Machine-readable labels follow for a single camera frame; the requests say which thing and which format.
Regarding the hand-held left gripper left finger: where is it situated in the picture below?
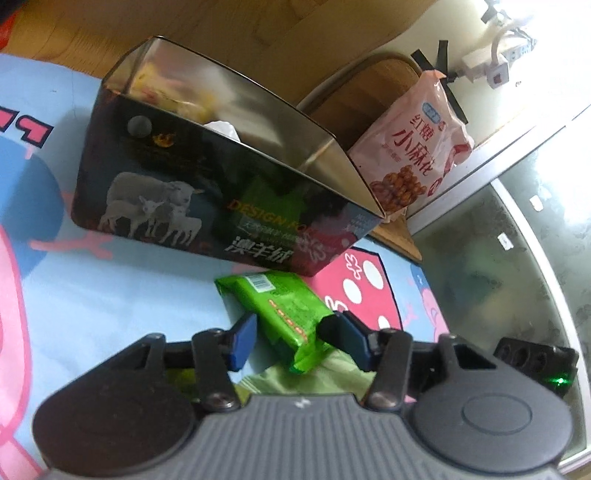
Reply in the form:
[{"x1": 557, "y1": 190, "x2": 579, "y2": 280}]
[{"x1": 99, "y1": 311, "x2": 259, "y2": 414}]

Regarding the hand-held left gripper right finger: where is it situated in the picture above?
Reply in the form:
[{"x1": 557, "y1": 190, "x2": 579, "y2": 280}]
[{"x1": 318, "y1": 311, "x2": 502, "y2": 412}]

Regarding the green snack packet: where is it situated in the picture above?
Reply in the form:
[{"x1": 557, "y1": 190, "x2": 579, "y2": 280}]
[{"x1": 215, "y1": 271, "x2": 340, "y2": 374}]

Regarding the black sheep print tin box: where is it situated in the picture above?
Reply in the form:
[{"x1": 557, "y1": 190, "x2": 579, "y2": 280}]
[{"x1": 74, "y1": 36, "x2": 386, "y2": 278}]

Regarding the pale green cloth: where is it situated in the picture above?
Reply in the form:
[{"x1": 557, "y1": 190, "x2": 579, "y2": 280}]
[{"x1": 164, "y1": 353, "x2": 380, "y2": 402}]

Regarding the frosted glass panel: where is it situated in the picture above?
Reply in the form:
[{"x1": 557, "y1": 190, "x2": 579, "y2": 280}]
[{"x1": 406, "y1": 104, "x2": 591, "y2": 467}]

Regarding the printed cartoon blanket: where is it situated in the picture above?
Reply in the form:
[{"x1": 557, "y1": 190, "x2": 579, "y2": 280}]
[{"x1": 0, "y1": 53, "x2": 444, "y2": 480}]

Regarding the pink snack bag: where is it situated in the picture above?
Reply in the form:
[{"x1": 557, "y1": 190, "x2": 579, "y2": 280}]
[{"x1": 347, "y1": 69, "x2": 475, "y2": 220}]

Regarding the white snack packet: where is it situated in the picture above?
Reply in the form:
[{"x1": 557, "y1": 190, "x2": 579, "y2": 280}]
[{"x1": 203, "y1": 120, "x2": 242, "y2": 140}]

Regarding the yellow orange snack packet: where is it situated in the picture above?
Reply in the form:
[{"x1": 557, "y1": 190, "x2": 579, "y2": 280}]
[{"x1": 134, "y1": 62, "x2": 218, "y2": 121}]

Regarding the white power strip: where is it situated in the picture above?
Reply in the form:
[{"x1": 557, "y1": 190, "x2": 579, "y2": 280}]
[{"x1": 485, "y1": 37, "x2": 541, "y2": 89}]

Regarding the white cable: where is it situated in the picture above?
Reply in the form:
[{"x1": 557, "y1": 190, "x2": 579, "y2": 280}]
[{"x1": 489, "y1": 18, "x2": 523, "y2": 55}]

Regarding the wood pattern wall sheet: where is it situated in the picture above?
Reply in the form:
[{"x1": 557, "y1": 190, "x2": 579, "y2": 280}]
[{"x1": 9, "y1": 0, "x2": 416, "y2": 109}]

